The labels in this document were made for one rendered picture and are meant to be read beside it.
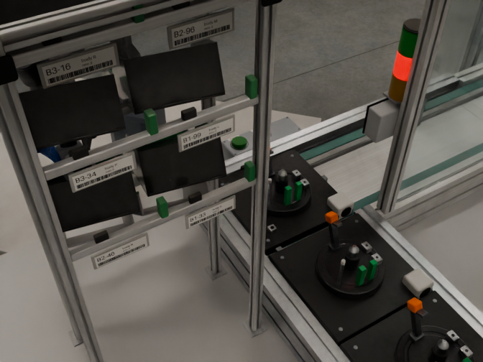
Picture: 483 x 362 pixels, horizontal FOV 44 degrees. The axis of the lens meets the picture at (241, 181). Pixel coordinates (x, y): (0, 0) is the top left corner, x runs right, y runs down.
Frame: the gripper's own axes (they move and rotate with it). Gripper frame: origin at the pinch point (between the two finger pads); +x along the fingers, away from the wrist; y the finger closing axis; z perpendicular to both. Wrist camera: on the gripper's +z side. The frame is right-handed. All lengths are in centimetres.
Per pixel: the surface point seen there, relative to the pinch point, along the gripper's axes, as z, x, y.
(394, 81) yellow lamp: 11, 12, 60
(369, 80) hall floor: -143, -99, 192
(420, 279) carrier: -13, 44, 57
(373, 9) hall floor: -157, -164, 243
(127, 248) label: 9.7, 27.3, 0.9
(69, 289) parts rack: 6.1, 28.8, -8.4
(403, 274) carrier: -16, 41, 56
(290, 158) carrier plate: -26, 0, 53
